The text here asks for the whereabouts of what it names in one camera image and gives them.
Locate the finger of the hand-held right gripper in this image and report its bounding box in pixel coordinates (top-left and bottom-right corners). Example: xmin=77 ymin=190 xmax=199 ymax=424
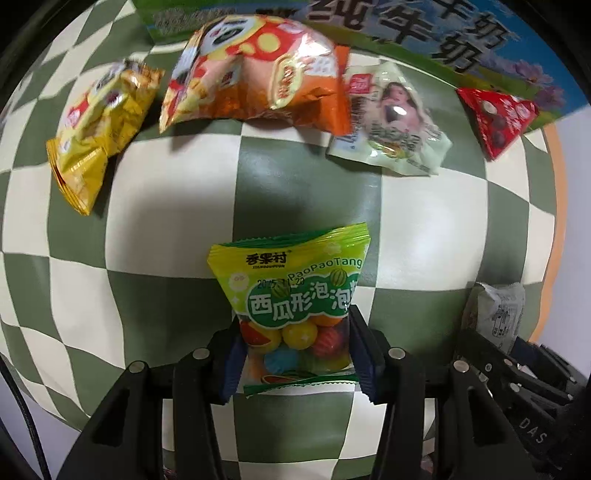
xmin=512 ymin=336 xmax=579 ymax=394
xmin=455 ymin=329 xmax=573 ymax=407

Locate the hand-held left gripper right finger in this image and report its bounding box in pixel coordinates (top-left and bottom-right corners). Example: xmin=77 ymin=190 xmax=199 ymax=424
xmin=346 ymin=305 xmax=532 ymax=480

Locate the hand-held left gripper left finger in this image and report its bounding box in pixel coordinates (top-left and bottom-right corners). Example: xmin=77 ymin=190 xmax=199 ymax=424
xmin=55 ymin=318 xmax=247 ymax=480

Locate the white grey snack packet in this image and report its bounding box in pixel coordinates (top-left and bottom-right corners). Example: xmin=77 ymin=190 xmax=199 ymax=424
xmin=462 ymin=282 xmax=526 ymax=356

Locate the green gumball candy packet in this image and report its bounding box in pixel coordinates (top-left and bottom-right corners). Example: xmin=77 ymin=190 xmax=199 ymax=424
xmin=207 ymin=223 xmax=372 ymax=398

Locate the cardboard box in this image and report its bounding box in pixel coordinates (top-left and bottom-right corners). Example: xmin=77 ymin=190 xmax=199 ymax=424
xmin=134 ymin=0 xmax=566 ymax=121

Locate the green white checkered blanket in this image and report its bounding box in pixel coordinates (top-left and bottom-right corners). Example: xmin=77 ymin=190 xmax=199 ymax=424
xmin=0 ymin=0 xmax=568 ymax=480

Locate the pale green snack packet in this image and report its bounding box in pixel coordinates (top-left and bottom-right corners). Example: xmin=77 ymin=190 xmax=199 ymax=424
xmin=326 ymin=62 xmax=452 ymax=177

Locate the red triangular snack packet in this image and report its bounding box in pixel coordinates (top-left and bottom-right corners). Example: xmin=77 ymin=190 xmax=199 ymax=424
xmin=456 ymin=87 xmax=540 ymax=161

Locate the yellow panda snack packet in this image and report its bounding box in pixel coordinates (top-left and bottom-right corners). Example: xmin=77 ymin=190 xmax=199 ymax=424
xmin=46 ymin=60 xmax=164 ymax=217

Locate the orange panda snack packet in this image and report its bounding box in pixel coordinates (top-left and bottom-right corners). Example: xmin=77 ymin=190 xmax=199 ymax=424
xmin=159 ymin=15 xmax=352 ymax=137

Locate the black cable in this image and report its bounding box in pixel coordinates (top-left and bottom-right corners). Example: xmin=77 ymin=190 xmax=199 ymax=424
xmin=0 ymin=359 xmax=51 ymax=480

